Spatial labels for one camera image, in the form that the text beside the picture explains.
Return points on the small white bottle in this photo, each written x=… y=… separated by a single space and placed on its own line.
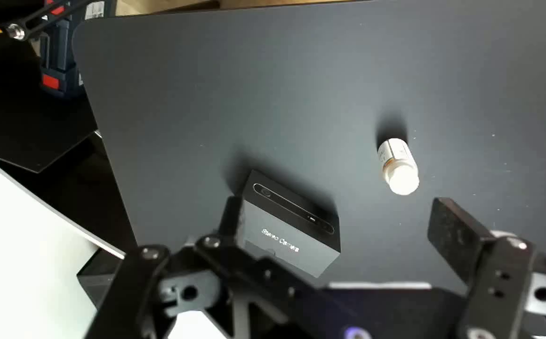
x=397 y=166

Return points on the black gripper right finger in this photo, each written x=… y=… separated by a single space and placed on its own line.
x=455 y=235

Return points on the white paper sheet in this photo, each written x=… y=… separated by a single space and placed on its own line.
x=39 y=256

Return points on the black rectangular box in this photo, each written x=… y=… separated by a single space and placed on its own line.
x=286 y=224

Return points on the blue cordless drill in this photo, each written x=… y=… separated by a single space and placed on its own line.
x=58 y=73

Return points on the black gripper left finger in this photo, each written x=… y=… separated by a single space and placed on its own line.
x=229 y=218

